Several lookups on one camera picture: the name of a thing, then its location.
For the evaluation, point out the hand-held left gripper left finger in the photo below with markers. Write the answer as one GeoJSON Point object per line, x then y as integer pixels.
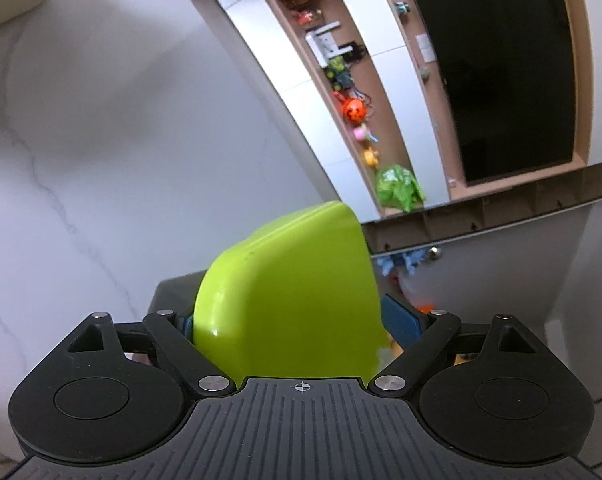
{"type": "Point", "coordinates": [181, 345]}

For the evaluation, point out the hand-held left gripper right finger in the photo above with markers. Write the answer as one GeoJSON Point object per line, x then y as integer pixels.
{"type": "Point", "coordinates": [403, 322]}

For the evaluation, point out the lime green plastic container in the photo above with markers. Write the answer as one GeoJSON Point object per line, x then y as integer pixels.
{"type": "Point", "coordinates": [291, 290]}

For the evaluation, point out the white marble desktop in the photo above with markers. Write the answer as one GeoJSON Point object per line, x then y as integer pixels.
{"type": "Point", "coordinates": [106, 160]}

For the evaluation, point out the blue cloth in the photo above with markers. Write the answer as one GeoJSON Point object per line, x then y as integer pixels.
{"type": "Point", "coordinates": [401, 260]}

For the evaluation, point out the green plastic bag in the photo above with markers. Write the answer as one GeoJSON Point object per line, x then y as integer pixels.
{"type": "Point", "coordinates": [398, 189]}

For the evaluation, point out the yellow toy figure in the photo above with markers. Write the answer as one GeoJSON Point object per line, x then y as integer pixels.
{"type": "Point", "coordinates": [371, 157]}

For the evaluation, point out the pink toy figure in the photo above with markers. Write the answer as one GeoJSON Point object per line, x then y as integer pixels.
{"type": "Point", "coordinates": [361, 134]}

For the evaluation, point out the brown wooden shelf niche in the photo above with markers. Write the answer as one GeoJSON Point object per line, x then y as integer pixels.
{"type": "Point", "coordinates": [381, 110]}

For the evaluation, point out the orange pumpkin toy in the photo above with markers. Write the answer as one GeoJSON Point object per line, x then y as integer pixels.
{"type": "Point", "coordinates": [353, 110]}

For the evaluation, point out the green toy figure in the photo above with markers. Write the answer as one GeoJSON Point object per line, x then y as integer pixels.
{"type": "Point", "coordinates": [338, 72]}

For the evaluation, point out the black television screen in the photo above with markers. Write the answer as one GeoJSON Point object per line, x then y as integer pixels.
{"type": "Point", "coordinates": [491, 70]}

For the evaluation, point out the white wall switch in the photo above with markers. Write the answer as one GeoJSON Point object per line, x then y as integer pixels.
{"type": "Point", "coordinates": [424, 48]}

